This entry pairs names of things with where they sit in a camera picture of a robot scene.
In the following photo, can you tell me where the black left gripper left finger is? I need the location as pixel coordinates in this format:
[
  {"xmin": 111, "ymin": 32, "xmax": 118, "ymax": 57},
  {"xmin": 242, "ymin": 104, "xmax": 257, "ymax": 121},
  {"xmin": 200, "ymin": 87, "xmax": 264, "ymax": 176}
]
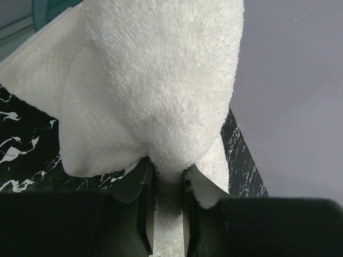
[{"xmin": 1, "ymin": 158, "xmax": 154, "ymax": 256}]

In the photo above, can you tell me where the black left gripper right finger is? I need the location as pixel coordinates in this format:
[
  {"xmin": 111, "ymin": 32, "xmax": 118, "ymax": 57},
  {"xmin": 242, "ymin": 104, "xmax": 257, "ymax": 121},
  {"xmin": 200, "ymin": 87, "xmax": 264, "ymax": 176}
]
[{"xmin": 183, "ymin": 166, "xmax": 342, "ymax": 256}]

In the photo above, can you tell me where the white towel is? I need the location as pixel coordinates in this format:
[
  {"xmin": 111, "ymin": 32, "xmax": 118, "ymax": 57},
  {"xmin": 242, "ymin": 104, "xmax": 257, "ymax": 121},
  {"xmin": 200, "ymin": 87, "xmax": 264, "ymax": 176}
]
[{"xmin": 1, "ymin": 1, "xmax": 244, "ymax": 256}]

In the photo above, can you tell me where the teal transparent plastic bin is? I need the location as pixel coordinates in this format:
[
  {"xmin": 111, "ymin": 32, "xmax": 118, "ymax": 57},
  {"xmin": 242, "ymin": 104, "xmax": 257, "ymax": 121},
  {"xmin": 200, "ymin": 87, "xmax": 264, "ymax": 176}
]
[{"xmin": 32, "ymin": 0, "xmax": 82, "ymax": 31}]

